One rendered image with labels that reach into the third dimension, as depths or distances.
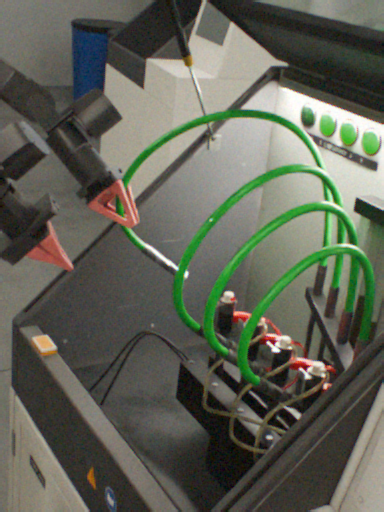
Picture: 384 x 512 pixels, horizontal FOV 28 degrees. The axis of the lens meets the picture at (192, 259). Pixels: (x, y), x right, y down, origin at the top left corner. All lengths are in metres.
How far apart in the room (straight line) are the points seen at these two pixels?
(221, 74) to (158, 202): 2.62
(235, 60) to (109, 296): 2.71
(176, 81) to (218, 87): 0.24
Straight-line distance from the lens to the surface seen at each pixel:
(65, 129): 1.30
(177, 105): 4.07
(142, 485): 1.16
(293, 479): 1.06
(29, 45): 8.19
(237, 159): 1.61
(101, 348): 1.63
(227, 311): 1.30
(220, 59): 4.14
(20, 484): 1.70
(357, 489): 1.10
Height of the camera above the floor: 1.69
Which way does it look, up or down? 23 degrees down
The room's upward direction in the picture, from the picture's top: 7 degrees clockwise
